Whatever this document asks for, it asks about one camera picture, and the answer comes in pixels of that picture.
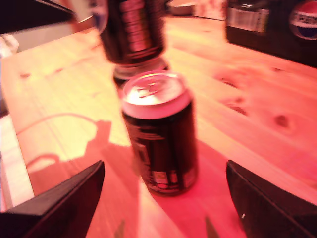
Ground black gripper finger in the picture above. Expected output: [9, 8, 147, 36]
[0, 160, 106, 238]
[226, 160, 317, 238]
[0, 0, 76, 34]

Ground black Pepsi Max can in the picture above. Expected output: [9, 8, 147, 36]
[120, 70, 199, 197]
[112, 58, 171, 87]
[88, 0, 167, 66]

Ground black Pepsi Max multipack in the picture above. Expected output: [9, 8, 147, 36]
[225, 0, 317, 68]

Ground grey shallow bowl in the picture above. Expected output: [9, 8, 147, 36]
[168, 0, 197, 16]

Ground gingerbread print tissue box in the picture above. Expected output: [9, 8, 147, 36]
[195, 0, 227, 21]

